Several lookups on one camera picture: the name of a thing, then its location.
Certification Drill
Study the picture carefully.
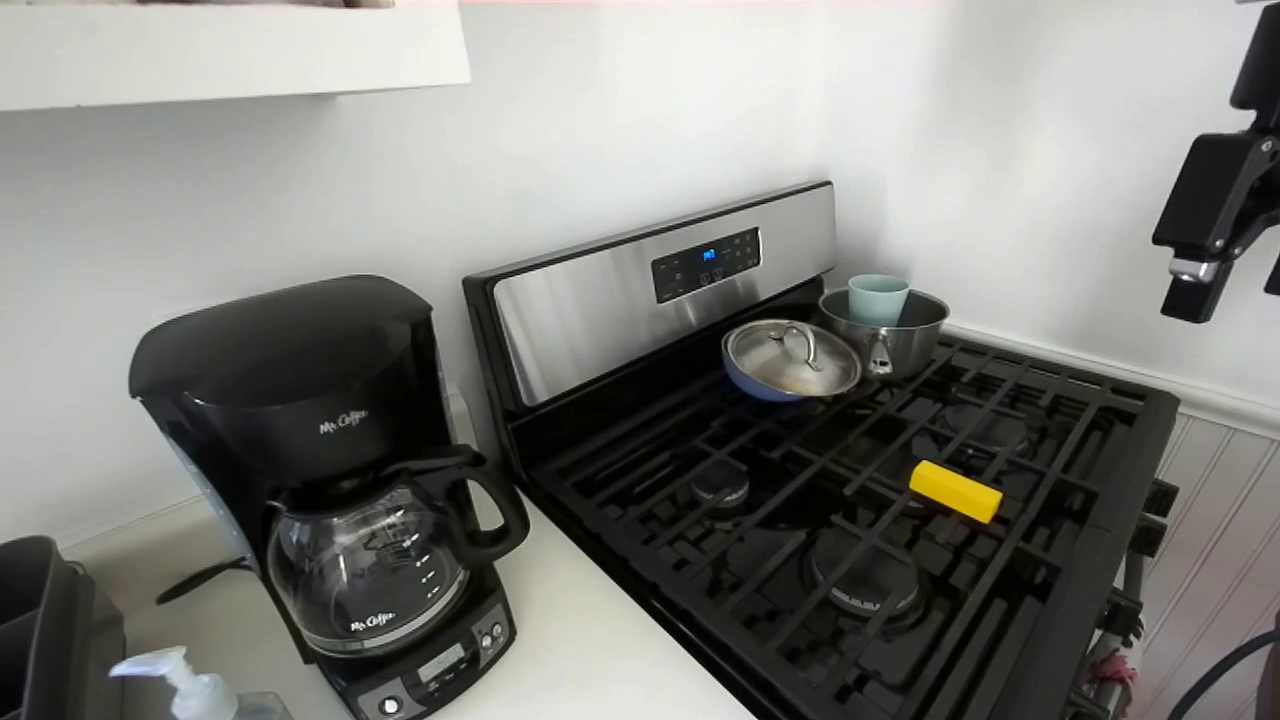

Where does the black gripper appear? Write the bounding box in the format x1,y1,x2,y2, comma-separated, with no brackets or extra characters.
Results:
1150,124,1280,326

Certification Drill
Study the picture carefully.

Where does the silver pot lid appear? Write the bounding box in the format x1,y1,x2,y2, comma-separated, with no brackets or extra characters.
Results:
721,315,867,402

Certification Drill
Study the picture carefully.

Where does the black stove knob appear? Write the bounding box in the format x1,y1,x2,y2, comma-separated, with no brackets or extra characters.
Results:
1123,517,1171,560
1092,592,1150,645
1138,476,1185,518

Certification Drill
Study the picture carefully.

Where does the black gas stove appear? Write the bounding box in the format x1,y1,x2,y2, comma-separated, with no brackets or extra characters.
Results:
460,176,1185,720

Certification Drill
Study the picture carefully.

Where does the yellow rectangular block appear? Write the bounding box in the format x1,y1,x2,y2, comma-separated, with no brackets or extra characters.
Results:
908,456,1009,526

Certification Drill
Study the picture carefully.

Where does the teal plastic cup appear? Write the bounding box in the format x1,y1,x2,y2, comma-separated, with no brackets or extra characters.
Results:
844,271,912,331

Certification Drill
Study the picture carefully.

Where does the patterned dish towel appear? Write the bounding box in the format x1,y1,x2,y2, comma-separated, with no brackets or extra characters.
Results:
1085,652,1143,720

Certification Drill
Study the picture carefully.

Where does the black burner cap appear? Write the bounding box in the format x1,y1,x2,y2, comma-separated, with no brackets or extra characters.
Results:
813,536,926,619
689,458,757,510

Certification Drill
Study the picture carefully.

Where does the blue frying pan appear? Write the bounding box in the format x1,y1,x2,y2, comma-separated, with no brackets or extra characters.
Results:
721,353,863,406

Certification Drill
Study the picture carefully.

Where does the glass coffee carafe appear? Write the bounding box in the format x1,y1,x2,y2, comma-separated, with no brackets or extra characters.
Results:
262,443,532,662

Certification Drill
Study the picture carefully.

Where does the black coffee maker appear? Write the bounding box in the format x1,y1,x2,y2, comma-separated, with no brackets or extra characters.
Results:
126,271,532,720

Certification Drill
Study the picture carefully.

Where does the soap pump bottle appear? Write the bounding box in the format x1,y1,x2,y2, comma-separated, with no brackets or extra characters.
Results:
106,645,290,720

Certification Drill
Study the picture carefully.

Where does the dark countertop organizer bin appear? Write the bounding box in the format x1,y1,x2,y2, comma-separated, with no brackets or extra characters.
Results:
0,530,130,720

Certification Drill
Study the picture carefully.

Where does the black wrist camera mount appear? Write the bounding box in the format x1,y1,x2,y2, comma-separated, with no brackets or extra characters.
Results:
1227,0,1280,120

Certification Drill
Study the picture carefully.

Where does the silver pot with handle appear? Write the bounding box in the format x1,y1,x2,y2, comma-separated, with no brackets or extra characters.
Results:
814,285,951,384

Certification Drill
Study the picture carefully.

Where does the black hanging cable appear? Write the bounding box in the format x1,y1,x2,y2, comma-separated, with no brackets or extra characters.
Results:
1164,615,1280,720

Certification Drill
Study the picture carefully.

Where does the white wall shelf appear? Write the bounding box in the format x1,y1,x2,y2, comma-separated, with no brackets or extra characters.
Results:
0,0,477,116

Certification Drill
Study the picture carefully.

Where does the black coffee maker cord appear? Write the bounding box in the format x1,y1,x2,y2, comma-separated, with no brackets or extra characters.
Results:
153,557,257,607

